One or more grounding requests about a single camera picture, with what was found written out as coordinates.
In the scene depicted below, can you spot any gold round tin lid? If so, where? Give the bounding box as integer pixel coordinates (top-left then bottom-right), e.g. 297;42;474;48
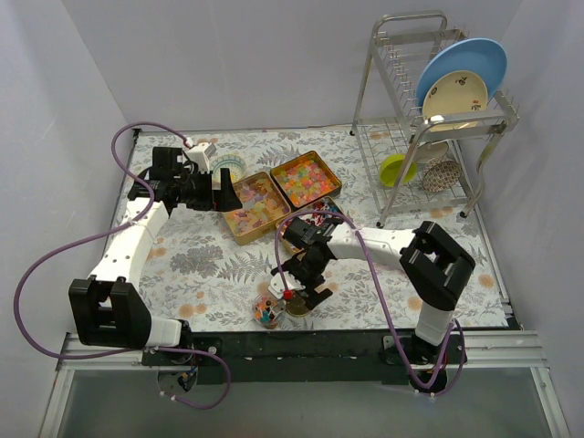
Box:
286;295;311;318

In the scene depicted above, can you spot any tin of lollipops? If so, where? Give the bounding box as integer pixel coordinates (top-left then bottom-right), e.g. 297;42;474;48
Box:
278;195;346;256

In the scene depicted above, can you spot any tin of jelly candies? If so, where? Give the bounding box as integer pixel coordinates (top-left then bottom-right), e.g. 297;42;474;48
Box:
223;172;292;245

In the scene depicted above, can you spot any clear glass bowl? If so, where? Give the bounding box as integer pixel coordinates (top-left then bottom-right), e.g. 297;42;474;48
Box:
252;295;286;329

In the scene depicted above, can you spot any tin of star candies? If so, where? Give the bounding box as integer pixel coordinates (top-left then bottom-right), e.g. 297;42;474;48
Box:
269;151;342;210

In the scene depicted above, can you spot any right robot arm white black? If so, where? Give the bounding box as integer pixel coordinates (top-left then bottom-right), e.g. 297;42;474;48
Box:
268;216;475;364

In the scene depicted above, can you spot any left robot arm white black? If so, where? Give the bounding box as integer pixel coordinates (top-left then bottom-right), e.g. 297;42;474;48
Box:
68;142;243;365

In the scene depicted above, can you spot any patterned ceramic bowl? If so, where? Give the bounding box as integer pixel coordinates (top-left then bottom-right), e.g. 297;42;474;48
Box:
210;154;246;184

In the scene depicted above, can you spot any floral tablecloth mat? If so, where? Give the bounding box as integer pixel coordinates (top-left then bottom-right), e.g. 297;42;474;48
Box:
139;129;506;331

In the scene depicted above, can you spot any lime green bowl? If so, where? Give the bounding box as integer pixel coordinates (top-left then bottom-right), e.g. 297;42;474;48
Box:
379;153;417;187

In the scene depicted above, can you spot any metal dish rack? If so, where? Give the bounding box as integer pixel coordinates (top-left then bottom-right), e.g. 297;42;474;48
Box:
350;10;519;227

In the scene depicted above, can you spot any patterned dark bowl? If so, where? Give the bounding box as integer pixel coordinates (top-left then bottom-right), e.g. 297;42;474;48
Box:
422;158;462;193

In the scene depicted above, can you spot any white bowl in rack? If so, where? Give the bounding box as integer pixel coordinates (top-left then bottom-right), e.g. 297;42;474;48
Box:
413;141;449;164

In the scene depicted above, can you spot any cream plate with flowers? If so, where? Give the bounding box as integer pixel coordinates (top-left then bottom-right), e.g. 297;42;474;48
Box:
422;70;488;119

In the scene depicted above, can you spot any blue plate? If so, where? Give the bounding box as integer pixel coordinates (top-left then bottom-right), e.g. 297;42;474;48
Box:
415;37;507;104

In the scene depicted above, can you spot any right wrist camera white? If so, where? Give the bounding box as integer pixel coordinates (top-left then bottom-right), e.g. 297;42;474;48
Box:
268;272;297;300

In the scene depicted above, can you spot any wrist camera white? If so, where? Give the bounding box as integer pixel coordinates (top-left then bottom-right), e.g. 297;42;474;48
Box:
268;272;297;300
185;142;216;173

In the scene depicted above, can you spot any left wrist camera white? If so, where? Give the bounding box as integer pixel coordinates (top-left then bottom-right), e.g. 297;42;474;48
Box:
185;142;216;173

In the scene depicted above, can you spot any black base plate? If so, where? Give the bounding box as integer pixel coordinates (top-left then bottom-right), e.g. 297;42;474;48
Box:
140;328;469;387

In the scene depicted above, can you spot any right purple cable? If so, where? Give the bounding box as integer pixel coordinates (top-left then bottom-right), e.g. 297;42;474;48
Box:
274;208;467;399

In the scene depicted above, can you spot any purple cable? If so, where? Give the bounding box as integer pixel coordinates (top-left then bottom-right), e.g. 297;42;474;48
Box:
274;208;467;399
13;120;233;410

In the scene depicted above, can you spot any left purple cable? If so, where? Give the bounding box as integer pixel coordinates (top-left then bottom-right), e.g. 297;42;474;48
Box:
13;120;233;410

